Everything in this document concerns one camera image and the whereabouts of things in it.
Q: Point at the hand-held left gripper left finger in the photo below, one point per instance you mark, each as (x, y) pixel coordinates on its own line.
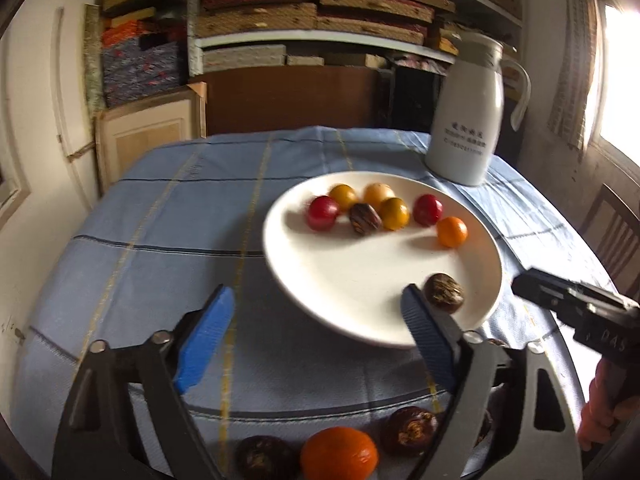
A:
(205, 340)

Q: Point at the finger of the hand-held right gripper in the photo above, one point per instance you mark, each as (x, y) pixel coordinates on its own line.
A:
(545, 292)

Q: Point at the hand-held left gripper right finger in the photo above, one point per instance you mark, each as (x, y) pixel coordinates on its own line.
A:
(430, 340)

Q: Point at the white oval plate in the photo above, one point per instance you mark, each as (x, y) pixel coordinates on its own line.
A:
(360, 280)

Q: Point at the large deep orange tangerine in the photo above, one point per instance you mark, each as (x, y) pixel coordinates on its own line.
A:
(339, 452)

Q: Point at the person's right hand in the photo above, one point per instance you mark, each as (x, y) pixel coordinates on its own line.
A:
(597, 410)

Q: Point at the wooden slatted chair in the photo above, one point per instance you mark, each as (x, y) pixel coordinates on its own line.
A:
(612, 230)

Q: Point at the blue checked tablecloth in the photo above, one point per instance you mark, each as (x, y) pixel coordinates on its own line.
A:
(175, 240)

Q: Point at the white thermos jug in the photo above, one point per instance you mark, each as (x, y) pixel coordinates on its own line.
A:
(467, 110)

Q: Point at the bright window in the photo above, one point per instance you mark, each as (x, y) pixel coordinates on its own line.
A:
(620, 70)

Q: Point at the bamboo blind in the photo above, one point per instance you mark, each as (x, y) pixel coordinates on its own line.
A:
(572, 55)

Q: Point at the white framed window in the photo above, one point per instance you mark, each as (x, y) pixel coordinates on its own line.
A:
(10, 185)

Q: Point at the brown wooden board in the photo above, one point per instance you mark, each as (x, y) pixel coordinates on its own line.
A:
(290, 100)

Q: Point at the white leaning door panel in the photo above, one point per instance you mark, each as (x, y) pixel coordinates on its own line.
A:
(70, 110)

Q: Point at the stack of blue patterned boxes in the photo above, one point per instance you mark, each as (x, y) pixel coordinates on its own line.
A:
(140, 65)

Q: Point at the grey marble slab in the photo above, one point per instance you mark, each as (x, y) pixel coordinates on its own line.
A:
(92, 60)

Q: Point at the white metal shelf rack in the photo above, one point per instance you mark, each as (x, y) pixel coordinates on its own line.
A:
(300, 40)

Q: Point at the stack of woven flat boxes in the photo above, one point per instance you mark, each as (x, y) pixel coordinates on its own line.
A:
(310, 15)

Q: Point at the pale wooden picture frame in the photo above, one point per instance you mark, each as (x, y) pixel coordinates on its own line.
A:
(145, 135)

